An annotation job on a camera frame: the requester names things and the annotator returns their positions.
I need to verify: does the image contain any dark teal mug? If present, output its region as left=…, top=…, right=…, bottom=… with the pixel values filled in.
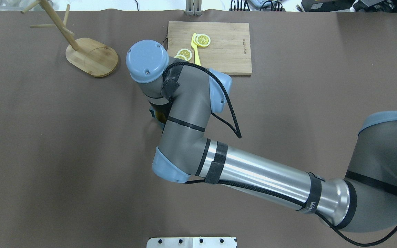
left=149, top=107, right=167, bottom=130

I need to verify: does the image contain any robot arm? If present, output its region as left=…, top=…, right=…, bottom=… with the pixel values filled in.
left=126, top=40, right=397, bottom=233

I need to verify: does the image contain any wooden cup storage rack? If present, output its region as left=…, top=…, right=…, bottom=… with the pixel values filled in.
left=20, top=0, right=119, bottom=78

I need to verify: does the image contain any middle lemon slice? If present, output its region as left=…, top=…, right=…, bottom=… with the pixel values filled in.
left=174, top=54, right=189, bottom=61

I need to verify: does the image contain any rear lemon slice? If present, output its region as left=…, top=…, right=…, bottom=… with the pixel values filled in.
left=177, top=49, right=192, bottom=61

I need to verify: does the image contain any bamboo cutting board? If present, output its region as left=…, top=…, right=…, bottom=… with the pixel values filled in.
left=167, top=21, right=252, bottom=76

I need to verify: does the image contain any lemon slice by knife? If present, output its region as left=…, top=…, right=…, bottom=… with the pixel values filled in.
left=194, top=33, right=211, bottom=47

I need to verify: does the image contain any lemon slice under knife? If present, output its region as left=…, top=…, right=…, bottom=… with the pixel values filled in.
left=192, top=33, right=199, bottom=47

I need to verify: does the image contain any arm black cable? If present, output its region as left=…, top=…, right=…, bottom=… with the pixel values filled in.
left=164, top=63, right=397, bottom=247

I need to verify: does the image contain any aluminium frame post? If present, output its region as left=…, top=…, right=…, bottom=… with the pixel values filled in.
left=185, top=0, right=203, bottom=16

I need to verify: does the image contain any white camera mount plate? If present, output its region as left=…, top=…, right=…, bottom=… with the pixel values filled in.
left=146, top=237, right=238, bottom=248

